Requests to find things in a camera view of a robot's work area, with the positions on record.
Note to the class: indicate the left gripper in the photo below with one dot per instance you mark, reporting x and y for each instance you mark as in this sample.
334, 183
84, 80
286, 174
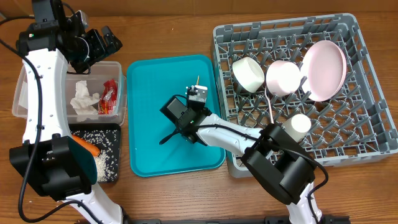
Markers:
114, 45

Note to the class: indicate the red snack wrapper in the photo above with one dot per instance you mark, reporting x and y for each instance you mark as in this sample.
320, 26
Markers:
108, 100

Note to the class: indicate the white napkin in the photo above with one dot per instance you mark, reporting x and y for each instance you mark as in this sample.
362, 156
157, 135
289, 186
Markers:
83, 102

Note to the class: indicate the white bowl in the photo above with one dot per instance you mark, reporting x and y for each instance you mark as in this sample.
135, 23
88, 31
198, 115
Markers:
249, 74

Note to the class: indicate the rice and peanut shells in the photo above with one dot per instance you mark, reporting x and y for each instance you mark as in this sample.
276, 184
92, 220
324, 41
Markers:
109, 143

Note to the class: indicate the white plastic fork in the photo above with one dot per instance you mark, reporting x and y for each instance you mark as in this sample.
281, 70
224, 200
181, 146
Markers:
271, 117

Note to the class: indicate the orange carrot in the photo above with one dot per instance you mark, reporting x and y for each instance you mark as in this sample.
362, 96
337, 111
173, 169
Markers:
95, 151

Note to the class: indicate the small pink bowl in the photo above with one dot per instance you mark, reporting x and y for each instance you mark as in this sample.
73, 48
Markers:
283, 78

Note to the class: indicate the small white cup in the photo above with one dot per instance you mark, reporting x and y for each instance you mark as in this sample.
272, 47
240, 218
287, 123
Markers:
297, 126

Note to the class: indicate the pink plate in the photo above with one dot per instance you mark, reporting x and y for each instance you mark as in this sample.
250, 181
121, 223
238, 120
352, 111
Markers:
324, 66

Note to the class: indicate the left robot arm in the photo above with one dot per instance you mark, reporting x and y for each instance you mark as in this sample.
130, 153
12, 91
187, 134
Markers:
49, 159

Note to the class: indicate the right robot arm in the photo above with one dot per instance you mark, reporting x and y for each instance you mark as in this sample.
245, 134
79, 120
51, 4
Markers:
280, 165

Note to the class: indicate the grey dishwasher rack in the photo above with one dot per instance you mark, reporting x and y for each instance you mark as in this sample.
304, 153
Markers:
355, 126

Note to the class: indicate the teal plastic tray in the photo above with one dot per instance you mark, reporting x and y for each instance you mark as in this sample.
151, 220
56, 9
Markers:
150, 84

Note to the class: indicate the clear plastic bin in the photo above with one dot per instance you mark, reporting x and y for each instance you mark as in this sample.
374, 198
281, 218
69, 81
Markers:
100, 73

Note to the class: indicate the black plastic tray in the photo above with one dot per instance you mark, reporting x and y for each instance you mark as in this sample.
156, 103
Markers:
92, 126

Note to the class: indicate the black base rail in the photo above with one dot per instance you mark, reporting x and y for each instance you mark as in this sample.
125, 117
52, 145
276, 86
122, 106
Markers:
328, 219

